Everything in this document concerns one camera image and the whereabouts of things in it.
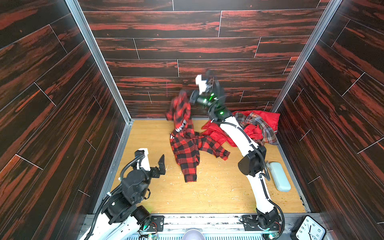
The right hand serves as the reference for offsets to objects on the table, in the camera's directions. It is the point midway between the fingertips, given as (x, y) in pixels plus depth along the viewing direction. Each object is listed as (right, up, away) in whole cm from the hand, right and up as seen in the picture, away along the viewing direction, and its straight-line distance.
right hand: (180, 91), depth 74 cm
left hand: (-11, -32, -6) cm, 34 cm away
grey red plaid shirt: (+57, -23, +24) cm, 66 cm away
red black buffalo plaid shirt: (+3, -28, +27) cm, 39 cm away
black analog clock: (+60, -67, -3) cm, 90 cm away
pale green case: (+57, -49, +11) cm, 76 cm away
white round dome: (+6, -68, -5) cm, 69 cm away
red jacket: (+46, -20, +25) cm, 56 cm away
